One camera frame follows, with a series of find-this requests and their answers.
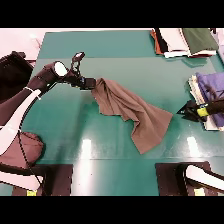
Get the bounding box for black garment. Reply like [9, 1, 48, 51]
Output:
[0, 51, 35, 105]
[154, 28, 170, 55]

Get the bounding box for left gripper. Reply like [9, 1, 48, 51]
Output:
[75, 76, 98, 92]

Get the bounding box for brown shirt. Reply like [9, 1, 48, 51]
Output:
[90, 77, 174, 156]

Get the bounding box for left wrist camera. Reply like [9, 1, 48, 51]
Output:
[70, 51, 86, 80]

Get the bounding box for dark green garment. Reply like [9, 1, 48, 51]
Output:
[181, 28, 220, 56]

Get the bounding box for purple garment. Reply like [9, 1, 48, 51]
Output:
[195, 72, 224, 128]

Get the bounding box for black cable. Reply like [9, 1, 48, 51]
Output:
[16, 84, 48, 197]

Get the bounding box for white garment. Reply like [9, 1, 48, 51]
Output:
[159, 28, 218, 60]

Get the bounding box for red-brown garment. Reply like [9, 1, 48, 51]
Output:
[0, 131, 45, 170]

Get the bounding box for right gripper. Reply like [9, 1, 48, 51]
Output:
[184, 100, 201, 122]

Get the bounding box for orange garment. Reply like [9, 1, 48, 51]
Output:
[149, 29, 164, 56]

